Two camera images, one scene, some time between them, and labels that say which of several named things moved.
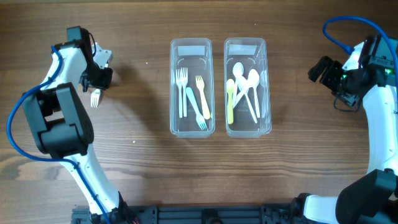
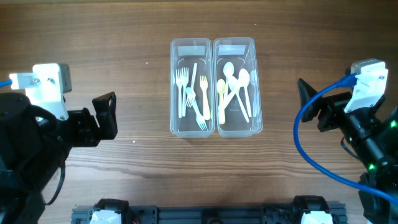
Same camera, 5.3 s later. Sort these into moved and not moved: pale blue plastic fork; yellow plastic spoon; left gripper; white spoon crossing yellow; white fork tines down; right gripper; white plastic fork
Moved: right gripper; left gripper; white fork tines down; yellow plastic spoon; white spoon crossing yellow
Not moved: white plastic fork; pale blue plastic fork
